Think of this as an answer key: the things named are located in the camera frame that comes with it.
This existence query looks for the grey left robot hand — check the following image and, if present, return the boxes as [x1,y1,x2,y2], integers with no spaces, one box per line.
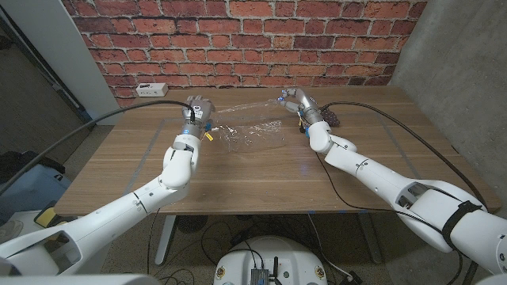
[181,94,217,139]

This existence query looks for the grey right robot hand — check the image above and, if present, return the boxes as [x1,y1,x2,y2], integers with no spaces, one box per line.
[276,87,325,127]

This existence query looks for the clear plastic wrap sheet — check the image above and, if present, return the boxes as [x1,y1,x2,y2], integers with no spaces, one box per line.
[213,98,286,154]

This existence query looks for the purple toy grapes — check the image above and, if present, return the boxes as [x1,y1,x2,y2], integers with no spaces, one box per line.
[321,108,341,128]

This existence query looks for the white power strip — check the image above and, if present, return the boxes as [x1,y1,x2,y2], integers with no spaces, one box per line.
[135,82,170,98]

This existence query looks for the red brick printed backdrop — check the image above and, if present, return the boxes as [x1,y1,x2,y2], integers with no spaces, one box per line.
[61,0,429,110]

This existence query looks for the round black floor object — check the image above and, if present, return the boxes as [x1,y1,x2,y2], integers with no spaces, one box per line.
[177,215,209,234]

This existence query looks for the white table leg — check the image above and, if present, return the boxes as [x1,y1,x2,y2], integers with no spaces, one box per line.
[154,215,177,265]
[358,213,383,265]

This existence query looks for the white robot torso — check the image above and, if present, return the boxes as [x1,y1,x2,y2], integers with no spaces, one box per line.
[212,236,329,285]

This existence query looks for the dark grey door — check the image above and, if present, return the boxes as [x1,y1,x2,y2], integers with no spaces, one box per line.
[0,15,96,167]

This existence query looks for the yellow and black foot pedal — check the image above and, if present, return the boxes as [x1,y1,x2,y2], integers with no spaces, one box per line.
[33,205,67,229]

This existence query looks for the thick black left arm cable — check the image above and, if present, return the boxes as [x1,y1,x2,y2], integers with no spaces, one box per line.
[0,99,197,197]

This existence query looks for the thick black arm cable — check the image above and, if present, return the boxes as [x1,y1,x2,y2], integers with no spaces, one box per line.
[320,101,488,207]
[0,99,197,197]

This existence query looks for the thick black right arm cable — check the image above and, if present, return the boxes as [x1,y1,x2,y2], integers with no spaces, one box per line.
[320,101,488,207]

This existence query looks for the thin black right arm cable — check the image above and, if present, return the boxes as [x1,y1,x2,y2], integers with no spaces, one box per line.
[314,151,465,285]

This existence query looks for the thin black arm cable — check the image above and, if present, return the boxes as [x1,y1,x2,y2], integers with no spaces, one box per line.
[314,151,465,285]
[147,208,160,275]

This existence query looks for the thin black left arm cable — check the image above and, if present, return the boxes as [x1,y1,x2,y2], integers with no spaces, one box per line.
[147,208,160,275]

